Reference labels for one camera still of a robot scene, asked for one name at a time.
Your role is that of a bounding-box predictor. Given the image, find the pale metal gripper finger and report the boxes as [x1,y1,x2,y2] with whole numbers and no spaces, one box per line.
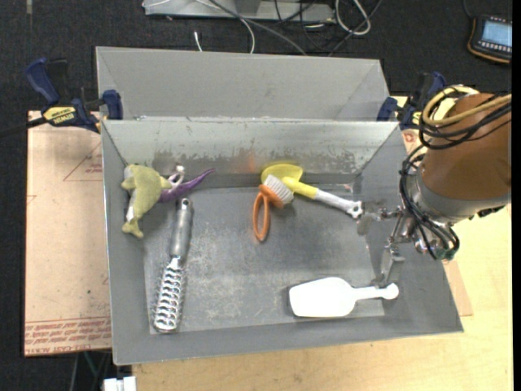
[357,209,405,236]
[371,245,406,289]

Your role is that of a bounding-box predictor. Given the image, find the yellow-green plush toy animal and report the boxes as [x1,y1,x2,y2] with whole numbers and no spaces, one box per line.
[120,163,173,239]

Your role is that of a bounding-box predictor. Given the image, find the yellow scoop with white handle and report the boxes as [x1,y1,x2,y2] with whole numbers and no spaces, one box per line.
[260,161,365,221]

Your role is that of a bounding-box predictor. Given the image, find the black cylinder on white bracket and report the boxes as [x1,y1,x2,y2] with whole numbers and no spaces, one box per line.
[474,204,507,220]

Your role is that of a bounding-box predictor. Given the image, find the brown cardboard board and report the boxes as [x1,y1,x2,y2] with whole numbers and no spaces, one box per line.
[24,110,475,358]

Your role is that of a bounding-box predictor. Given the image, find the white plastic scoop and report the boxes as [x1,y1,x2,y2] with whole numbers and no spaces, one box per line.
[287,276,401,319]

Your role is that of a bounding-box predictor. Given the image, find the silver metal round hairbrush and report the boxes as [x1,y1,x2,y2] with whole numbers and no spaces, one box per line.
[151,197,195,335]

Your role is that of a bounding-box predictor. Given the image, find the grey metal bin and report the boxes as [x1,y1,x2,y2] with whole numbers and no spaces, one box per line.
[95,46,465,367]

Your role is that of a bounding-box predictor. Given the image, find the purple toy tentacle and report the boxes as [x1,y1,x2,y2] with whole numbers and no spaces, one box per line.
[156,165,217,204]

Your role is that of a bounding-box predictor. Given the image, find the orange-handled white bristle brush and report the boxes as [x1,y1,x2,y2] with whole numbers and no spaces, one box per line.
[252,174,295,244]

